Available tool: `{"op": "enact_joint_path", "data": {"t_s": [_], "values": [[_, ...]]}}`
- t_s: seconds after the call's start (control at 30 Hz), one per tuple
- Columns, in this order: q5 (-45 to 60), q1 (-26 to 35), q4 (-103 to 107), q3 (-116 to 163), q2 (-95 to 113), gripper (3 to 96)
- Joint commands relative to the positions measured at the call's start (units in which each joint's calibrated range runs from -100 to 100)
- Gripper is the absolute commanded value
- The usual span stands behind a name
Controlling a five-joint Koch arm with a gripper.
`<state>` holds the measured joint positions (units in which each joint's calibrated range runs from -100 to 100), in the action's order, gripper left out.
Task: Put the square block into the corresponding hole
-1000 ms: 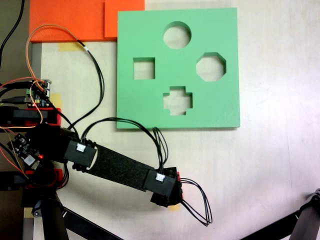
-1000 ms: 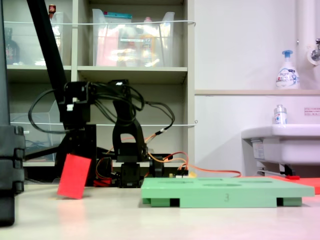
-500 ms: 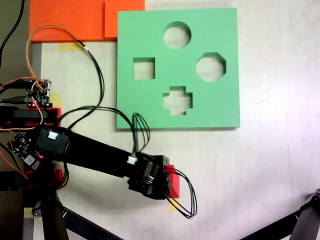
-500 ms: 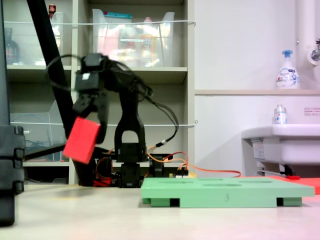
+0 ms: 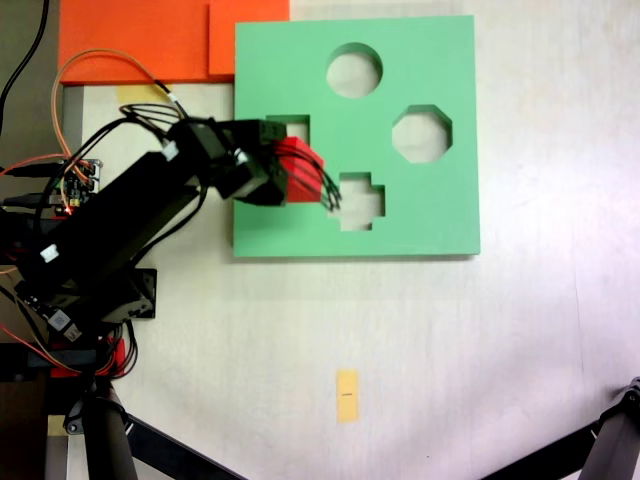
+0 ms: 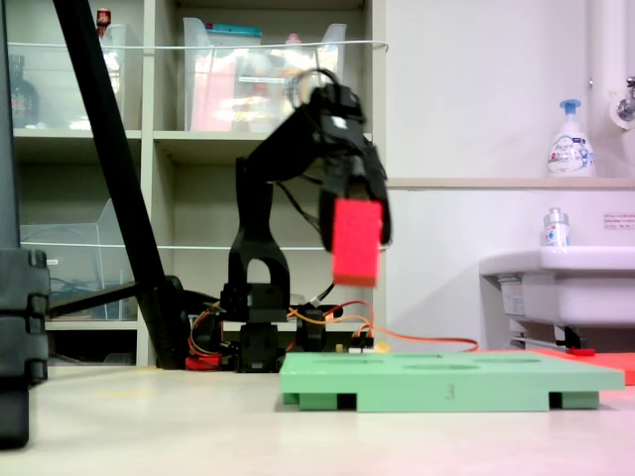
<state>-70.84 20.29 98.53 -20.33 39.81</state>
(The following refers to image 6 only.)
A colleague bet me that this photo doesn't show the red square block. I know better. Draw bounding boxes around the red square block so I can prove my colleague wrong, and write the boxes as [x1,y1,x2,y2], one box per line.
[330,197,385,290]

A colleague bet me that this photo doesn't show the large clear storage bin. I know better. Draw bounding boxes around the large clear storage bin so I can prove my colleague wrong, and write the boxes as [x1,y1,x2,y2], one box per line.
[182,17,348,134]

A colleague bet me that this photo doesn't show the yellow bottle with pink cap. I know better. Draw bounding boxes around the yellow bottle with pink cap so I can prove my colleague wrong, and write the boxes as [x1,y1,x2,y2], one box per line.
[277,33,314,108]

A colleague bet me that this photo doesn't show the pink package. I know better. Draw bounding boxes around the pink package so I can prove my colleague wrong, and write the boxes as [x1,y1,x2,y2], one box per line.
[190,53,238,133]

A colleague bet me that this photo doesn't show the beige shelf unit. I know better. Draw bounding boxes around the beige shelf unit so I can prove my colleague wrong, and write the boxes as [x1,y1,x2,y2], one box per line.
[4,0,388,368]

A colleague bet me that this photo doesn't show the small clear sanitizer bottle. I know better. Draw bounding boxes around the small clear sanitizer bottle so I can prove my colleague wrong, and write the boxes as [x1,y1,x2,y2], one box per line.
[540,206,572,249]

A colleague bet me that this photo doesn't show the white blue soap pump bottle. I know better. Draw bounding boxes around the white blue soap pump bottle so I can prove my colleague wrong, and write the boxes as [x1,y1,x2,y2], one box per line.
[546,98,596,179]

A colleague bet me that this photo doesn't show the green shape-sorting board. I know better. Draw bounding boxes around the green shape-sorting board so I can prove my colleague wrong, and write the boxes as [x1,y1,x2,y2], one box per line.
[279,350,626,414]

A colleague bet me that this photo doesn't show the white sink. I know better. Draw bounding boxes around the white sink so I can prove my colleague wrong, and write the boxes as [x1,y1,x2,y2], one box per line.
[478,245,635,329]

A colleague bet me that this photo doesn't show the clear angled storage bin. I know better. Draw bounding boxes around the clear angled storage bin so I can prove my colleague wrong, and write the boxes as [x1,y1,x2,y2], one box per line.
[19,197,139,321]

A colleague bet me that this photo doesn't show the metal faucet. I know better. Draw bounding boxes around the metal faucet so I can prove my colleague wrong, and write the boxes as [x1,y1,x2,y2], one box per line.
[609,75,635,123]

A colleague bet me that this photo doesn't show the clear bin with bottles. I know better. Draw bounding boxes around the clear bin with bottles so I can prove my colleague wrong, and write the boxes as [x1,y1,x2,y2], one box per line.
[7,23,128,132]

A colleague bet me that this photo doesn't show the dark round bottle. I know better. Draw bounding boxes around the dark round bottle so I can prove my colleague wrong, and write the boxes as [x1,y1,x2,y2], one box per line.
[8,54,42,130]

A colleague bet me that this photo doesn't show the notched black stack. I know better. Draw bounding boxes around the notched black stack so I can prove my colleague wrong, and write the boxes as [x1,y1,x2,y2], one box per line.
[0,247,52,450]

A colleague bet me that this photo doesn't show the circuit board with wires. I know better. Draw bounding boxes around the circuit board with wires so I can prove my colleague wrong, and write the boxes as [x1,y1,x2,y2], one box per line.
[331,334,389,355]

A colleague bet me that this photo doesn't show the orange wire loops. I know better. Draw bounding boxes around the orange wire loops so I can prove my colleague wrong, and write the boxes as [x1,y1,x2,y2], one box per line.
[186,299,229,371]

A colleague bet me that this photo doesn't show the white wall pipe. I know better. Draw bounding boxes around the white wall pipe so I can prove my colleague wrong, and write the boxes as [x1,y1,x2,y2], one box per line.
[586,0,630,179]

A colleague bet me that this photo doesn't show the dark grey post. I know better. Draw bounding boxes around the dark grey post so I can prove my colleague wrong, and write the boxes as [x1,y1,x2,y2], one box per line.
[0,0,23,252]

